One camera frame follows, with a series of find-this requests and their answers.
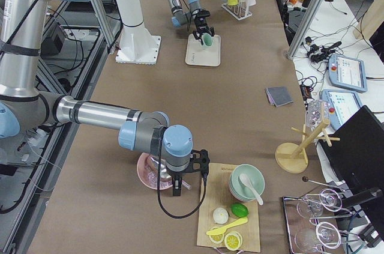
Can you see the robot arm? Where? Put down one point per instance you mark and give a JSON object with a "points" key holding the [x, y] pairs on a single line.
{"points": [[24, 107], [179, 16]]}

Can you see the black tray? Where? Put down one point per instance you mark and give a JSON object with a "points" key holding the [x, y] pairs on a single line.
{"points": [[294, 223]]}

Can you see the wine glass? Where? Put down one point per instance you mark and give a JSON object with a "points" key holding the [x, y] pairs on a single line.
{"points": [[319, 239], [314, 204]]}

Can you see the wooden cutting board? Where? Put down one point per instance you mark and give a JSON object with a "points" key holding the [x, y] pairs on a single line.
{"points": [[218, 195]]}

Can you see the lemon half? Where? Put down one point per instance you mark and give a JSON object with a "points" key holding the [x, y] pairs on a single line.
{"points": [[233, 240]]}

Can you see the cream rabbit tray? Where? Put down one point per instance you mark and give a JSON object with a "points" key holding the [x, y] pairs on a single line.
{"points": [[199, 55]]}

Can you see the white garlic bulb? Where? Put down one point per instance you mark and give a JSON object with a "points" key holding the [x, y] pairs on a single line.
{"points": [[220, 215]]}

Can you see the blue teach pendant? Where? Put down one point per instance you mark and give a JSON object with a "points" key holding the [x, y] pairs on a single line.
{"points": [[347, 73], [343, 105]]}

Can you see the yellow plastic knife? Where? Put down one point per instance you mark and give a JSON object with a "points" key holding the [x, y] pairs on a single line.
{"points": [[223, 229]]}

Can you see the aluminium frame post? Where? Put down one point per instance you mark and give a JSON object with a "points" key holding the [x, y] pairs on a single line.
{"points": [[306, 22]]}

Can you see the pink bowl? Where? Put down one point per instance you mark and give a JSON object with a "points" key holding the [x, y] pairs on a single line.
{"points": [[147, 176]]}

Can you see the wooden mug tree stand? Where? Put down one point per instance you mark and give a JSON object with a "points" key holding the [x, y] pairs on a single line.
{"points": [[293, 157]]}

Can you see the blue teach pendant near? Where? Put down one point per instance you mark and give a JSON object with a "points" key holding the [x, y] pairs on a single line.
{"points": [[343, 105]]}

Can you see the lemon slice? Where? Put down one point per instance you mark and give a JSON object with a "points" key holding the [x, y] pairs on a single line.
{"points": [[216, 239]]}

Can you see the white ceramic spoon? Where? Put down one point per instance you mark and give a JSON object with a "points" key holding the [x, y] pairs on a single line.
{"points": [[245, 180]]}

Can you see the metal ice scoop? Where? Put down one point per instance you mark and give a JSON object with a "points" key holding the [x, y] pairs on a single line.
{"points": [[164, 176]]}

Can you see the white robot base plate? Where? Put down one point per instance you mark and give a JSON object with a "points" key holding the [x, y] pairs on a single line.
{"points": [[138, 50]]}

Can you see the clear textured glass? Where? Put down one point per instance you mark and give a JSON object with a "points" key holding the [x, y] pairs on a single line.
{"points": [[317, 111]]}

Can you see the grey folded cloth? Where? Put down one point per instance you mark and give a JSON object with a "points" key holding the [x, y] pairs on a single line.
{"points": [[278, 96]]}

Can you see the wine glass upper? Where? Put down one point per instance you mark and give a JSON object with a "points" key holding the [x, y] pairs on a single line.
{"points": [[314, 204]]}

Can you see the green lime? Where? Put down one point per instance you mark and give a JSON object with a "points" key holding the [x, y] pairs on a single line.
{"points": [[239, 210]]}

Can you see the green cup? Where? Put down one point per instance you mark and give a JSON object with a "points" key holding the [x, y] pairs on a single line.
{"points": [[206, 40]]}

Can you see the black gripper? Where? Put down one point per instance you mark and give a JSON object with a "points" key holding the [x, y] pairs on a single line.
{"points": [[201, 24], [176, 177]]}

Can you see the wine glass lower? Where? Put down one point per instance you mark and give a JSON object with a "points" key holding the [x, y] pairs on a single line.
{"points": [[319, 239]]}

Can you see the white wire cup rack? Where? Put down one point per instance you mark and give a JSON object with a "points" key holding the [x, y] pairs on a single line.
{"points": [[240, 11]]}

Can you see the black monitor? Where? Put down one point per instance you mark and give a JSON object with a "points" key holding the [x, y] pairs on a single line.
{"points": [[357, 158]]}

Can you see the blue teach pendant far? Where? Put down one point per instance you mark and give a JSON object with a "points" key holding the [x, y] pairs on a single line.
{"points": [[347, 73]]}

